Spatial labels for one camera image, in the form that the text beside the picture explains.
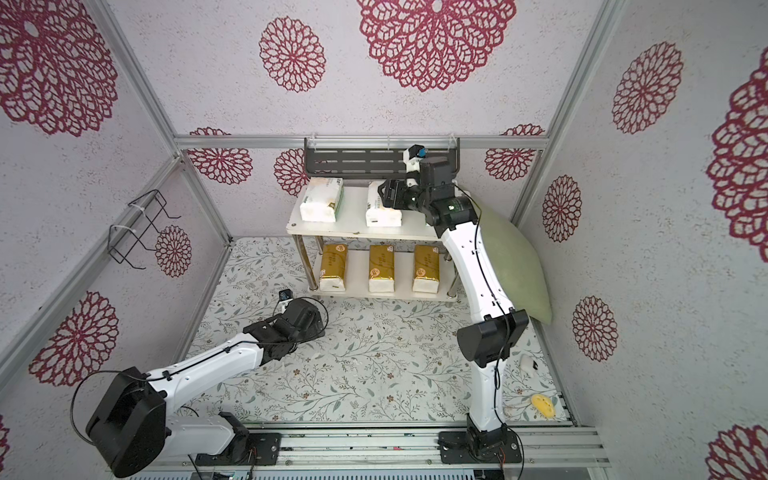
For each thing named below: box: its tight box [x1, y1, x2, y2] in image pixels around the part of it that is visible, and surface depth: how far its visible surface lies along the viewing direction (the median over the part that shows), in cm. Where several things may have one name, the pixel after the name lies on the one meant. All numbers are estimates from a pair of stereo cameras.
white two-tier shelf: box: [286, 179, 458, 301], surface depth 78 cm
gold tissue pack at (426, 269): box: [412, 244, 440, 294], surface depth 97 cm
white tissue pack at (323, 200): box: [300, 177, 345, 222], surface depth 78 cm
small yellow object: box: [531, 394, 556, 418], surface depth 81 cm
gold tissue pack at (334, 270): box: [320, 243, 349, 292], surface depth 97 cm
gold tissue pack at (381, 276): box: [368, 245, 395, 293], surface depth 97 cm
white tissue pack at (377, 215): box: [366, 181, 402, 227], surface depth 76 cm
